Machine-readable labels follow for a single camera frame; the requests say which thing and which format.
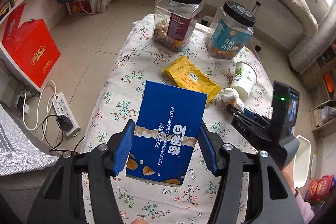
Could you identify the teal label nut jar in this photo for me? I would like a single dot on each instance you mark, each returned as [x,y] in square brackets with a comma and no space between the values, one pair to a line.
[230,30]

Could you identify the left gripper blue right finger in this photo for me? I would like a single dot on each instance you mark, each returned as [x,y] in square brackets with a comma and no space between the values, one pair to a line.
[270,199]

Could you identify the white tissue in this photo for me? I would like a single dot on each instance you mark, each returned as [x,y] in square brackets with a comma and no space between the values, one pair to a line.
[230,96]

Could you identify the orange box under desk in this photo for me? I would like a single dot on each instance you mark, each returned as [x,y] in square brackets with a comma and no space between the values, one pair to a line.
[328,78]

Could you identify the blue biscuit box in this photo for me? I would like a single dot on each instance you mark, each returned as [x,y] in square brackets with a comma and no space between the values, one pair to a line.
[165,134]

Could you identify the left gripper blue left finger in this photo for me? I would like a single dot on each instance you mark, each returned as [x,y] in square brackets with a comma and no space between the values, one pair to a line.
[60,199]

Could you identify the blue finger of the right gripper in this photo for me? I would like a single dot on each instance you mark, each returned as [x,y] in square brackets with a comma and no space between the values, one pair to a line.
[251,115]

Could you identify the wooden desk with shelves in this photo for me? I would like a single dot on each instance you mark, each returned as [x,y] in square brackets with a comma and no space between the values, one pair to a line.
[322,124]

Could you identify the red gift box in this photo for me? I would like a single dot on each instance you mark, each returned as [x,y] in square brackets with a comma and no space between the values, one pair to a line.
[30,45]

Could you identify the purple label nut jar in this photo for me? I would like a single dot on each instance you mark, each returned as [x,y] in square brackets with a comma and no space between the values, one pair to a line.
[174,22]

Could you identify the black power adapter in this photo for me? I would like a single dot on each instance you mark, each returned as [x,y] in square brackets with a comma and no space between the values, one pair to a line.
[64,123]

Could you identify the yellow snack packet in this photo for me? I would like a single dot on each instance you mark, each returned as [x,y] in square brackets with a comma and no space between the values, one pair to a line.
[188,76]

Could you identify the grey office chair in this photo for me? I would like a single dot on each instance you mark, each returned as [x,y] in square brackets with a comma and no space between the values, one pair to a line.
[275,23]

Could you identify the white power strip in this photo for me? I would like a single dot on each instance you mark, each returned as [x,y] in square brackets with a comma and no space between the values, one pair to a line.
[62,107]

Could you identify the white trash bin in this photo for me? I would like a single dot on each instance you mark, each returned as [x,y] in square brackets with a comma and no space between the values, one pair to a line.
[301,162]

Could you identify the leaf pattern paper cup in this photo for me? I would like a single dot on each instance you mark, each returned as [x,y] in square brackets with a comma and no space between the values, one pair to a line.
[244,80]

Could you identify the person's right hand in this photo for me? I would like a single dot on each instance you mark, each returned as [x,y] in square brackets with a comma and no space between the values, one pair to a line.
[287,172]

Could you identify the bathroom scale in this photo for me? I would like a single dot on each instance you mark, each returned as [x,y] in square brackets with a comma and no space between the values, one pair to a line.
[313,168]

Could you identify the red toy drum bag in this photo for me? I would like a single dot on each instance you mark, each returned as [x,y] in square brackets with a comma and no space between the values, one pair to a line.
[319,190]

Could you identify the floral tablecloth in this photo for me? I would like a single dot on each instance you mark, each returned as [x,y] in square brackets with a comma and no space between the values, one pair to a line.
[140,60]

